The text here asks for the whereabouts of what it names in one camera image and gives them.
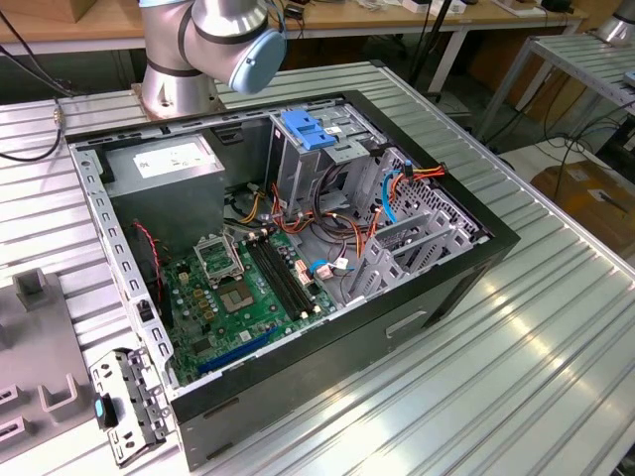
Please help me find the metal disk bay cage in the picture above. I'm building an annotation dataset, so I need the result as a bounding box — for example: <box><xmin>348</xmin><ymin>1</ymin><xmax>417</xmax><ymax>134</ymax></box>
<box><xmin>341</xmin><ymin>146</ymin><xmax>492</xmax><ymax>307</ymax></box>

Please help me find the black RAM slot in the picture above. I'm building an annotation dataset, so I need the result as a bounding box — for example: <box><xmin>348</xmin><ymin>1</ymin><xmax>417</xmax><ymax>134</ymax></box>
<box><xmin>266</xmin><ymin>232</ymin><xmax>319</xmax><ymax>315</ymax></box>
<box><xmin>246</xmin><ymin>237</ymin><xmax>302</xmax><ymax>322</ymax></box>
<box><xmin>260</xmin><ymin>234</ymin><xmax>314</xmax><ymax>318</ymax></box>
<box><xmin>253</xmin><ymin>236</ymin><xmax>308</xmax><ymax>320</ymax></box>

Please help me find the metal optical drive cage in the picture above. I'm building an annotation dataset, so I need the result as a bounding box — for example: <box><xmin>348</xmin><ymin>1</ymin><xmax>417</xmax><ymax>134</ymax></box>
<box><xmin>265</xmin><ymin>97</ymin><xmax>386</xmax><ymax>219</ymax></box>

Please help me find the CPU socket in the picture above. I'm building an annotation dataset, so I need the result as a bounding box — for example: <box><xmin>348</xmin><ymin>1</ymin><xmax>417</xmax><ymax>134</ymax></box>
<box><xmin>216</xmin><ymin>280</ymin><xmax>258</xmax><ymax>314</ymax></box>

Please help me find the metal socket cover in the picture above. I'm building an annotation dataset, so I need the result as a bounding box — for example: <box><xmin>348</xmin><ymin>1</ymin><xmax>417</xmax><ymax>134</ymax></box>
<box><xmin>191</xmin><ymin>231</ymin><xmax>245</xmax><ymax>288</ymax></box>

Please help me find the blue plastic cage latch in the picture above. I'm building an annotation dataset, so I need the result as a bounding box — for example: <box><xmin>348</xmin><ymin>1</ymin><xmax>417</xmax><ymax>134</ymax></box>
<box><xmin>280</xmin><ymin>110</ymin><xmax>339</xmax><ymax>153</ymax></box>

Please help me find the green motherboard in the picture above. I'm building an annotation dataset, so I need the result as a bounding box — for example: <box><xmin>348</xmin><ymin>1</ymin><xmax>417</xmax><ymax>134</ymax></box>
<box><xmin>161</xmin><ymin>227</ymin><xmax>343</xmax><ymax>388</ymax></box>

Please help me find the blue expansion slot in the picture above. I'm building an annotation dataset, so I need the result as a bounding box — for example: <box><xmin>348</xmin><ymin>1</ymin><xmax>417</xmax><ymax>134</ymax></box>
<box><xmin>196</xmin><ymin>322</ymin><xmax>280</xmax><ymax>377</ymax></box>

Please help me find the black PC case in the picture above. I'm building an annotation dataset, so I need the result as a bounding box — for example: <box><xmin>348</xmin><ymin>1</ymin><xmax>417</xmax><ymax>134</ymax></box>
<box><xmin>63</xmin><ymin>87</ymin><xmax>522</xmax><ymax>472</ymax></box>

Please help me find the grey power supply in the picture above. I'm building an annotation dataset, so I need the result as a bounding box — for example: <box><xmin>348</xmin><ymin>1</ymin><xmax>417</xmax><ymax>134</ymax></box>
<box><xmin>101</xmin><ymin>133</ymin><xmax>227</xmax><ymax>249</ymax></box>

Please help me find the black case fan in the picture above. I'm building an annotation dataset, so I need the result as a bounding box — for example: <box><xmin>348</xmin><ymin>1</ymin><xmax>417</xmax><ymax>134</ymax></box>
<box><xmin>131</xmin><ymin>221</ymin><xmax>175</xmax><ymax>331</ymax></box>

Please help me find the wooden desk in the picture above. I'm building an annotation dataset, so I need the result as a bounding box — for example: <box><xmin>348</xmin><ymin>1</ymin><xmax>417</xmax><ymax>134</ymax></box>
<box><xmin>0</xmin><ymin>0</ymin><xmax>589</xmax><ymax>56</ymax></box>

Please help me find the large cardboard box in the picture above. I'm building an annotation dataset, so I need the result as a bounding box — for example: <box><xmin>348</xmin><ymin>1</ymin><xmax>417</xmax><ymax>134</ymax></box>
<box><xmin>530</xmin><ymin>161</ymin><xmax>635</xmax><ymax>259</ymax></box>

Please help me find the black latch with blue tab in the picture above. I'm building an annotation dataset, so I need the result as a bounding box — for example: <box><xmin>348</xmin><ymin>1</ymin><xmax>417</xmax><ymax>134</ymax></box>
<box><xmin>91</xmin><ymin>392</ymin><xmax>121</xmax><ymax>430</ymax></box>

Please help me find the grey parts rack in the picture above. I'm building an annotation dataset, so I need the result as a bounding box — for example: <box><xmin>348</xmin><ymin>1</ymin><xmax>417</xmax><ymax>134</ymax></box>
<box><xmin>0</xmin><ymin>269</ymin><xmax>98</xmax><ymax>450</ymax></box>

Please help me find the metal slat side table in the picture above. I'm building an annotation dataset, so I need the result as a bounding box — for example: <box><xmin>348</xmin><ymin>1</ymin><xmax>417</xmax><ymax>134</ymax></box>
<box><xmin>475</xmin><ymin>32</ymin><xmax>635</xmax><ymax>143</ymax></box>

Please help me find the black wire bundle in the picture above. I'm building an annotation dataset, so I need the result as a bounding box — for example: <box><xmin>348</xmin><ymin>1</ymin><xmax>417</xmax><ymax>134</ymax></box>
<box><xmin>311</xmin><ymin>163</ymin><xmax>361</xmax><ymax>249</ymax></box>

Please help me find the yellow black power wire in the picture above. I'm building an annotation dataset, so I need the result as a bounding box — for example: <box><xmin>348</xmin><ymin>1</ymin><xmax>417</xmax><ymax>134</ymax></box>
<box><xmin>237</xmin><ymin>182</ymin><xmax>264</xmax><ymax>224</ymax></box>

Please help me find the blue data wire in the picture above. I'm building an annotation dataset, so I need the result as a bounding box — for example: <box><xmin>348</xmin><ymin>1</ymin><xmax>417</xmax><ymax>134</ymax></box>
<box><xmin>308</xmin><ymin>159</ymin><xmax>414</xmax><ymax>280</ymax></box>

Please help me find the orange red yellow power wire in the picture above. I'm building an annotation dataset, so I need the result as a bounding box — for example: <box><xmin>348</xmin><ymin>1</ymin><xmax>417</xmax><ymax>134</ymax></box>
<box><xmin>270</xmin><ymin>165</ymin><xmax>448</xmax><ymax>262</ymax></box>

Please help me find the red black twisted wire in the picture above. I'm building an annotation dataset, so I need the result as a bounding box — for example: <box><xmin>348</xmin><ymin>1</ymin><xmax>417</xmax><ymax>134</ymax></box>
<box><xmin>132</xmin><ymin>221</ymin><xmax>165</xmax><ymax>299</ymax></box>

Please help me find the metal slot retainer bracket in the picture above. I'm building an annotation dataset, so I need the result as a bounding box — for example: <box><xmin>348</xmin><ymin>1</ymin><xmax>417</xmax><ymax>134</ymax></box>
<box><xmin>87</xmin><ymin>346</ymin><xmax>175</xmax><ymax>467</ymax></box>

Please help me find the thin arm cable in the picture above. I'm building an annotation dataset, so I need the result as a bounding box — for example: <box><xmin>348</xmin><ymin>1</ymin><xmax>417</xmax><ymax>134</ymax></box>
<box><xmin>0</xmin><ymin>96</ymin><xmax>68</xmax><ymax>164</ymax></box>

